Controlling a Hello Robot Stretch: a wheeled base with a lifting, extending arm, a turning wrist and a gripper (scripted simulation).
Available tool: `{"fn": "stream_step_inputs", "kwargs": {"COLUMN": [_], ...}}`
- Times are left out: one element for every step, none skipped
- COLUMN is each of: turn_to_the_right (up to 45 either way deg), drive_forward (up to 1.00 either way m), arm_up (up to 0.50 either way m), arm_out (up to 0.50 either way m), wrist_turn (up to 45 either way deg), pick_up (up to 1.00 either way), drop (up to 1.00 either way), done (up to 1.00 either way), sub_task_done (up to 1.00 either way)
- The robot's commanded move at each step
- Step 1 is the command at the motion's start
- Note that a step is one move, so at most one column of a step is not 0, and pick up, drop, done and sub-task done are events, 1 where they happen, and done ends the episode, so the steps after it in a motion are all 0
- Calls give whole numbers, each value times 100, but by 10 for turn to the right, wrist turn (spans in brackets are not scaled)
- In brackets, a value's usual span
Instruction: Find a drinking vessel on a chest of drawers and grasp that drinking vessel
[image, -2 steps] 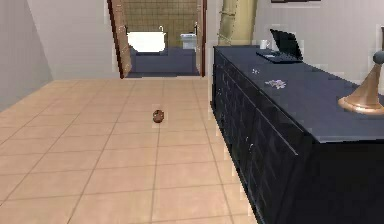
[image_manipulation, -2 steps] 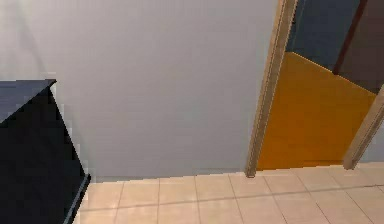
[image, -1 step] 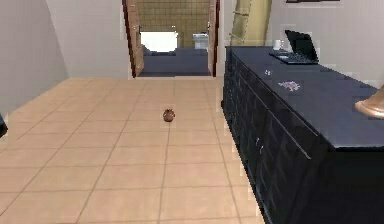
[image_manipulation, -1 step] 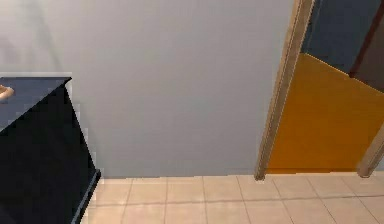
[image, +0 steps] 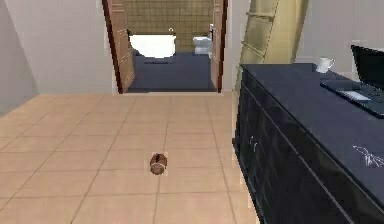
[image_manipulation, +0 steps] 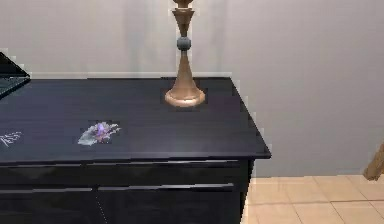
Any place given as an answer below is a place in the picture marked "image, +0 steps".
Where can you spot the white toilet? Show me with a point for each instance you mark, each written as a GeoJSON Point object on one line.
{"type": "Point", "coordinates": [202, 44]}

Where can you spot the black laptop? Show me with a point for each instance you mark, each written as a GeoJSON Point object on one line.
{"type": "Point", "coordinates": [366, 83]}

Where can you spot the brown wooden room door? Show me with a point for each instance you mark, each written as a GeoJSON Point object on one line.
{"type": "Point", "coordinates": [120, 43]}

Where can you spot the brown ball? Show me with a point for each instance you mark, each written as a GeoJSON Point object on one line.
{"type": "Point", "coordinates": [158, 163]}

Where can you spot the white bathtub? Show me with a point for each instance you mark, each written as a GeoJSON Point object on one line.
{"type": "Point", "coordinates": [153, 45]}

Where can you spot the black chest of drawers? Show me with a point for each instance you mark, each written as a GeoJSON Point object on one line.
{"type": "Point", "coordinates": [300, 133]}

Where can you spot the white mug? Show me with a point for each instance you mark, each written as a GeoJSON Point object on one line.
{"type": "Point", "coordinates": [324, 64]}

